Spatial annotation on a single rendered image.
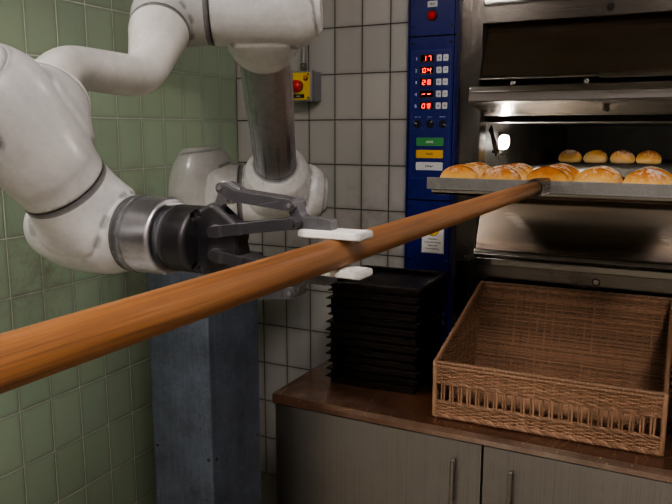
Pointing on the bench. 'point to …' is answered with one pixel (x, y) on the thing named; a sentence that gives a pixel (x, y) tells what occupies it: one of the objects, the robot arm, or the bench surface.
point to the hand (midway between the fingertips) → (336, 252)
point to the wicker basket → (523, 415)
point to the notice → (434, 243)
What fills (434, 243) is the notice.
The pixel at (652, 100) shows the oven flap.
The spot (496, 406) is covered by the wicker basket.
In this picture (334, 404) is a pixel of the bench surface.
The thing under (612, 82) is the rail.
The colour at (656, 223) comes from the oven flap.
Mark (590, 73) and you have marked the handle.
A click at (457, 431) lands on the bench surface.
